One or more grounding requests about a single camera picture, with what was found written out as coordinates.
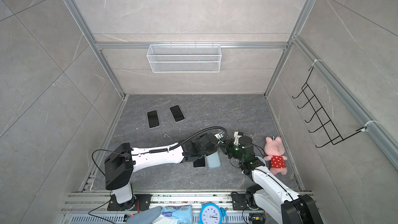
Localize grey-green phone case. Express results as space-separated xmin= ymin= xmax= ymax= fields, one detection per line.
xmin=206 ymin=152 xmax=221 ymax=169

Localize black phone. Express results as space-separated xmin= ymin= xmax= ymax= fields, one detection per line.
xmin=170 ymin=105 xmax=185 ymax=122
xmin=147 ymin=110 xmax=160 ymax=129

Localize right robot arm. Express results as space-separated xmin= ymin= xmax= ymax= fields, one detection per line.
xmin=220 ymin=132 xmax=323 ymax=224

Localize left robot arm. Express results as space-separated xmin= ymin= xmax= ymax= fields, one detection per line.
xmin=104 ymin=132 xmax=226 ymax=205

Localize pink pig plush toy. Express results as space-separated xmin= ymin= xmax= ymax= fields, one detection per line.
xmin=263 ymin=137 xmax=288 ymax=175

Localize blue alarm clock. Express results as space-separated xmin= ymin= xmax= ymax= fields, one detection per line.
xmin=198 ymin=203 xmax=229 ymax=224

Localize blue wet wipes pack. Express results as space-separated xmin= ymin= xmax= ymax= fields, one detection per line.
xmin=153 ymin=205 xmax=193 ymax=224

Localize grey-blue cloth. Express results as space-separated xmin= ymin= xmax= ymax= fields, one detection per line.
xmin=126 ymin=206 xmax=162 ymax=224

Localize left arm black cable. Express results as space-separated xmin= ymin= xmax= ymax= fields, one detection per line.
xmin=149 ymin=126 xmax=228 ymax=153

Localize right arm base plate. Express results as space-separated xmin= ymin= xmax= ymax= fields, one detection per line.
xmin=231 ymin=192 xmax=258 ymax=211

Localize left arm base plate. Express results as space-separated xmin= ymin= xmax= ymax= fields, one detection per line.
xmin=107 ymin=194 xmax=152 ymax=212

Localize white wire mesh basket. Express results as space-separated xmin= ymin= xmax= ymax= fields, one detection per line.
xmin=147 ymin=44 xmax=222 ymax=73

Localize black wire hook rack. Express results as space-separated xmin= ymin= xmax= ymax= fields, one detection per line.
xmin=291 ymin=67 xmax=368 ymax=149

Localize aluminium rail front frame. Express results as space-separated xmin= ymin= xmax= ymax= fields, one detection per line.
xmin=58 ymin=191 xmax=324 ymax=224

